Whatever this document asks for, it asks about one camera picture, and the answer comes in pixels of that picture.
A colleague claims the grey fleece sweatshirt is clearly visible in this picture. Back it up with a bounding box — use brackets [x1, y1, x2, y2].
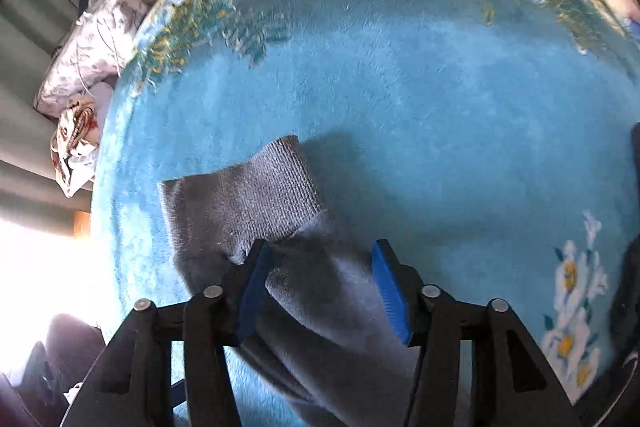
[160, 135, 418, 426]

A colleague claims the navy and white garment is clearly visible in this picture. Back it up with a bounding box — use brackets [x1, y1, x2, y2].
[575, 237, 640, 427]

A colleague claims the blue floral bed blanket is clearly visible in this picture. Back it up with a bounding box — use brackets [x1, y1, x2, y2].
[91, 0, 639, 426]

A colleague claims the white floral bedding pile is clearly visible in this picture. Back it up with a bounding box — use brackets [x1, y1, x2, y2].
[34, 0, 156, 197]

